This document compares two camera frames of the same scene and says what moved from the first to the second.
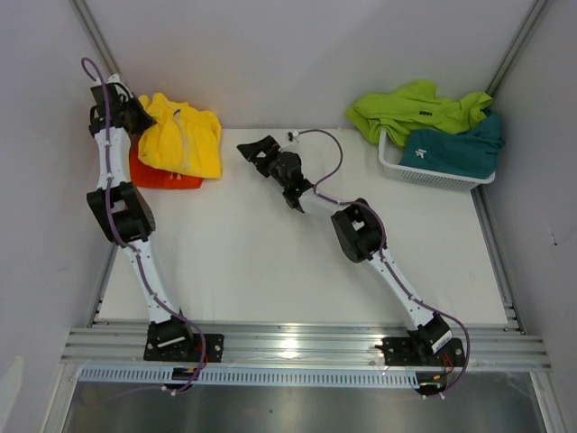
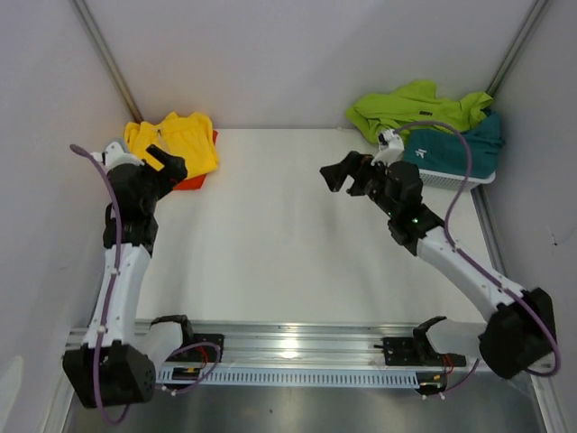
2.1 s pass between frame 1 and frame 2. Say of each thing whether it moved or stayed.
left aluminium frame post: stayed
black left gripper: moved
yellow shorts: moved
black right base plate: stayed
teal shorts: stayed
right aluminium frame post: stayed
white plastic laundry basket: stayed
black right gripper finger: moved
